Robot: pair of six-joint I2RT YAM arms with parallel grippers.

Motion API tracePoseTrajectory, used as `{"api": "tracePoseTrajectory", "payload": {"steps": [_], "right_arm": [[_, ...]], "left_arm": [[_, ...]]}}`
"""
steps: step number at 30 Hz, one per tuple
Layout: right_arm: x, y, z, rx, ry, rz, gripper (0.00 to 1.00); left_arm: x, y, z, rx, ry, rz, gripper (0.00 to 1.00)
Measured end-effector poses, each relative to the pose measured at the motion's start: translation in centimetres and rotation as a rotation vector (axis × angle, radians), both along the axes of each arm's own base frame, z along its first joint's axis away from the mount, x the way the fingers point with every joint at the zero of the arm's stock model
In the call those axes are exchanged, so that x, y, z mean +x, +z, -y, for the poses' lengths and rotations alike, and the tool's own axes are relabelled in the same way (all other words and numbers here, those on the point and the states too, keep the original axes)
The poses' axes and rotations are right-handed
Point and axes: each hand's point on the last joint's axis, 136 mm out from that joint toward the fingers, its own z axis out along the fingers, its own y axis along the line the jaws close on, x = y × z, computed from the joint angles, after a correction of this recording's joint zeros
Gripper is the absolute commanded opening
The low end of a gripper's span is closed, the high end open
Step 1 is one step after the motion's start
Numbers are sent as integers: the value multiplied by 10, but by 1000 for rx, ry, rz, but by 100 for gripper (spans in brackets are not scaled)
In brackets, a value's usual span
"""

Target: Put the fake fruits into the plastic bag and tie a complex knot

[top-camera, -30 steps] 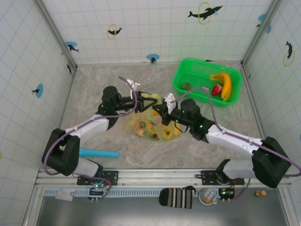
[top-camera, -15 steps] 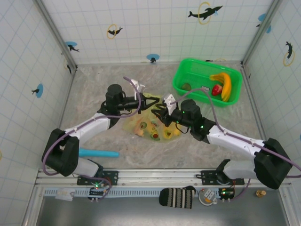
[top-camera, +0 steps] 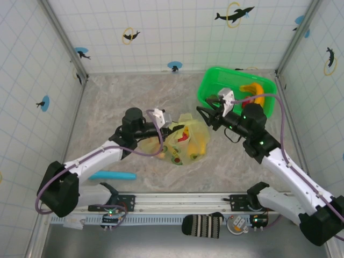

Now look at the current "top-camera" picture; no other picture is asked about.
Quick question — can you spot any turquoise plastic cylinder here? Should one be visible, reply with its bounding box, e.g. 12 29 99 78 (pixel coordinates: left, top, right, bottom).
88 171 137 181

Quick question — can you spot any aluminium mounting rail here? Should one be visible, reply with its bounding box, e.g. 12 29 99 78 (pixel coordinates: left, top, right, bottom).
88 191 335 216

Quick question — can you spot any green plastic basket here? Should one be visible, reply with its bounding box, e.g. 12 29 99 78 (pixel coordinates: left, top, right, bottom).
197 66 277 119

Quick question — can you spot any fish blue oval sticker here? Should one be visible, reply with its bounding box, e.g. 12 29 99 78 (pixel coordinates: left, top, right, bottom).
36 95 51 112

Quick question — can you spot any small black fish ring sticker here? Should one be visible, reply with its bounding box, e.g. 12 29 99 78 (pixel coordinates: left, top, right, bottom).
72 67 83 86

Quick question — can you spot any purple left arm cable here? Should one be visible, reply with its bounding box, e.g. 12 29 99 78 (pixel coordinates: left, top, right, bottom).
34 109 163 215

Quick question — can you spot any white slotted cable duct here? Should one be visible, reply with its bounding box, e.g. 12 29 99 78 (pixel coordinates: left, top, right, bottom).
51 216 252 226

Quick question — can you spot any aluminium frame post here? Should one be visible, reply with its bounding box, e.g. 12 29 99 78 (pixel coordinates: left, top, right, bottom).
40 0 89 80
275 0 323 76

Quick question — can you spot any tall dolphin yellow ring sticker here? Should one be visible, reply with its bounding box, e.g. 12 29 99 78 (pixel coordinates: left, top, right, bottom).
323 47 338 76

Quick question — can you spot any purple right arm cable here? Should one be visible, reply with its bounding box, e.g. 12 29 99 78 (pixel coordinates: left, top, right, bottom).
232 93 344 241

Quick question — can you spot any whale dolphin ring sticker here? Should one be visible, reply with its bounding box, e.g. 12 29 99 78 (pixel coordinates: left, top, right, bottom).
214 2 255 29

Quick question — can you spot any white paper tag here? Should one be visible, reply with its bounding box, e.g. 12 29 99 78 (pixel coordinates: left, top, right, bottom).
63 217 87 231

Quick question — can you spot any black beige striped sock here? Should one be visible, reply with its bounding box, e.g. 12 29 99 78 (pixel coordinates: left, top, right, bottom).
181 212 224 239

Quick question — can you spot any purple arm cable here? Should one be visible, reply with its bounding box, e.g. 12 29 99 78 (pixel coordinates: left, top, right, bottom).
232 93 344 241
34 109 163 215

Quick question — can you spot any small dolphin yellow ring sticker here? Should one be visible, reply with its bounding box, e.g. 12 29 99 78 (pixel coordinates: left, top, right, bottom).
122 26 141 45

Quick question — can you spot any seal blue circle sticker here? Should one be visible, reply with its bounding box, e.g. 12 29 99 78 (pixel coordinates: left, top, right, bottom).
167 61 183 73

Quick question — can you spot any fake banana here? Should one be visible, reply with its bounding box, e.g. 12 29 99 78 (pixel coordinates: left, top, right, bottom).
239 82 266 107

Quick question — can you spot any shark blue oval sticker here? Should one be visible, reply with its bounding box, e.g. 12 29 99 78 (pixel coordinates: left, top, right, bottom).
74 47 91 60

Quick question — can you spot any yellow translucent plastic bag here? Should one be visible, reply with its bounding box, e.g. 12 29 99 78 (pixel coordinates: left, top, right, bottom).
138 113 210 167

